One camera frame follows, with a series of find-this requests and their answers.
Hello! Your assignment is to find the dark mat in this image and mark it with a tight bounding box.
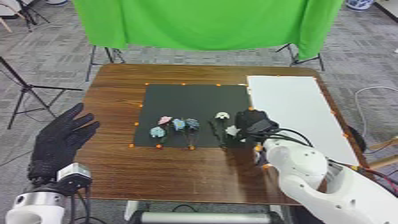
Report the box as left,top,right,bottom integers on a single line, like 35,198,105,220
131,83,259,149

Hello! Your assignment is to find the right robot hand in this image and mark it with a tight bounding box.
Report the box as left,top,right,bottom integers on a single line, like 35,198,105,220
234,108,279,134

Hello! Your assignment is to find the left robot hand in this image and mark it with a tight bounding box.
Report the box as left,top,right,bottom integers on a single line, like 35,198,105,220
27,102,101,183

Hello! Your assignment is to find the white sheet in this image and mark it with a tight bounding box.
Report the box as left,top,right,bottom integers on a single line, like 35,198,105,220
245,75,362,167

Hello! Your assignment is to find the dark blue flower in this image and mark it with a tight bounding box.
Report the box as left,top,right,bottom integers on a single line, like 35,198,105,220
183,117,202,150

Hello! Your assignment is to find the pale grey bar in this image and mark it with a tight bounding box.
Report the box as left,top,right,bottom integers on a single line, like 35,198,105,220
138,211,274,224

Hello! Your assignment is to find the black tripod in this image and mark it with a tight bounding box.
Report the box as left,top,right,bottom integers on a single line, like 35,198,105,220
0,55,85,130

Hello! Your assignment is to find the white flower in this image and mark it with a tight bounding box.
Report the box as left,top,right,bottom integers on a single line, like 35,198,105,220
210,111,233,148
222,125,247,144

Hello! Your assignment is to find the light blue flower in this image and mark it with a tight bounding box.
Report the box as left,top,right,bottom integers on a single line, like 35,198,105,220
147,126,170,145

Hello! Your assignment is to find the black cloth stand leg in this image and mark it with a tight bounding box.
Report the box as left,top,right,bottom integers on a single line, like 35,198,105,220
83,44,128,83
274,42,327,72

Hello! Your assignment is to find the blue and white vase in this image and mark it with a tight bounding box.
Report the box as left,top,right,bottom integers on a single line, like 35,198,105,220
345,0,378,11

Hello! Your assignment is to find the grey floor cable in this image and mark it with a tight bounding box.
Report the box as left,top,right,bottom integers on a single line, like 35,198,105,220
352,85,398,138

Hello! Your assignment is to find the black cable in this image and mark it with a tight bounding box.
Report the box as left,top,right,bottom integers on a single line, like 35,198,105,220
254,127,316,148

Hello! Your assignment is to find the pink flower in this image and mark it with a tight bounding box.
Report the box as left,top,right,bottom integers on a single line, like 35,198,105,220
156,115,174,126

